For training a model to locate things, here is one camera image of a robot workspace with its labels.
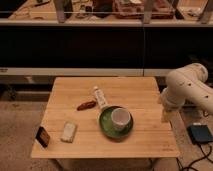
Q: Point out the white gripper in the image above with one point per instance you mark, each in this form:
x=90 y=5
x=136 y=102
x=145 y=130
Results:
x=168 y=114

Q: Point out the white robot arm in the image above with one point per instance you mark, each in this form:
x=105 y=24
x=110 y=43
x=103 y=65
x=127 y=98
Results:
x=186 y=83

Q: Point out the white eraser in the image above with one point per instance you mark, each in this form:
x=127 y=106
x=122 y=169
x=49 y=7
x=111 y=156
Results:
x=68 y=132

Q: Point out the black power box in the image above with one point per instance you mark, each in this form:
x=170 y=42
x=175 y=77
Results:
x=200 y=134

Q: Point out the white cup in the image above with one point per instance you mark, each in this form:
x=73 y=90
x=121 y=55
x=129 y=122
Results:
x=120 y=118

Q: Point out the green plate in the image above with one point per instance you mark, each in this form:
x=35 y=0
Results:
x=106 y=124

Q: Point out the wooden table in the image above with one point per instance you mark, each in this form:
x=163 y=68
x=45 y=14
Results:
x=76 y=134

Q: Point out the brown sausage-shaped object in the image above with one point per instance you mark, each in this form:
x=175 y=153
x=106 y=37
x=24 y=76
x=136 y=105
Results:
x=86 y=105

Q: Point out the black and orange box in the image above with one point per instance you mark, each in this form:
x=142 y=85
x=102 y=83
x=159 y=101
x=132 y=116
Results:
x=43 y=137

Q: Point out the metal shelf rack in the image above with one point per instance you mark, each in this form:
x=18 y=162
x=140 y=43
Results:
x=104 y=37

